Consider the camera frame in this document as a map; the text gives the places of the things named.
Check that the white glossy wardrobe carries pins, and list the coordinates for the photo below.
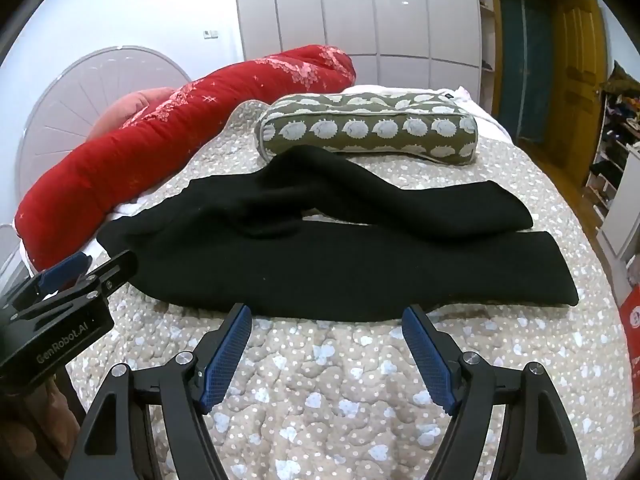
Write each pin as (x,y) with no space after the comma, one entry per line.
(350,10)

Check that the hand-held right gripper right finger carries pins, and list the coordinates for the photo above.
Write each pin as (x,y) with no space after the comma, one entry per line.
(427,360)

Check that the cluttered storage shelf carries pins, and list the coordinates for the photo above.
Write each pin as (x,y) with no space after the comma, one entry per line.
(617,125)

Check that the white curved bedside panel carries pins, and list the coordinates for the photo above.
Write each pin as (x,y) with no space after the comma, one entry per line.
(7,245)

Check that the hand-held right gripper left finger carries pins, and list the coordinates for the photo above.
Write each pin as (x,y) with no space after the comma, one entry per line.
(227,360)

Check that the black pants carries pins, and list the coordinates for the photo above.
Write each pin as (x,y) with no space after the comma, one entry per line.
(300,270)

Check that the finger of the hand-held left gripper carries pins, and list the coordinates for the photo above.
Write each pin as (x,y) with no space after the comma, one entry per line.
(112,270)
(65,269)

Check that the green patterned bolster pillow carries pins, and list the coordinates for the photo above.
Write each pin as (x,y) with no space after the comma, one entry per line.
(350,142)

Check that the white open shelf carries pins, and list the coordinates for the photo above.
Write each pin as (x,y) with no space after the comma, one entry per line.
(486,35)

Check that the red bolster pillow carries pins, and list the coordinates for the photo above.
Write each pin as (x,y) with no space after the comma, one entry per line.
(125,160)

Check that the white round headboard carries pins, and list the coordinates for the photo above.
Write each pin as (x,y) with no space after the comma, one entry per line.
(75,95)

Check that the yellow wooden door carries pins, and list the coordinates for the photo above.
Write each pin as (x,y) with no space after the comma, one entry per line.
(580,85)

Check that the beige dotted quilt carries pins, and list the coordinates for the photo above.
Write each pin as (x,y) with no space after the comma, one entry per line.
(340,360)

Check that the person's left hand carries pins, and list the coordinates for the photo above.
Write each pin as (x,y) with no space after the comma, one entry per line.
(30,425)

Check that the pink pillow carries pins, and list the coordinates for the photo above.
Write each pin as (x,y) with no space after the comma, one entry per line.
(120,110)

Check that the red box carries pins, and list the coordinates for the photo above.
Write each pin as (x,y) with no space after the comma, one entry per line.
(631,330)

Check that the white cabinet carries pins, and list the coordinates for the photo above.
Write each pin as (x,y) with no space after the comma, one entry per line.
(622,210)

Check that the teal double door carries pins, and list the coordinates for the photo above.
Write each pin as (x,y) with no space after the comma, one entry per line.
(525,60)

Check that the white wall outlet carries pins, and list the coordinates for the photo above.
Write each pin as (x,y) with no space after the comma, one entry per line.
(211,34)

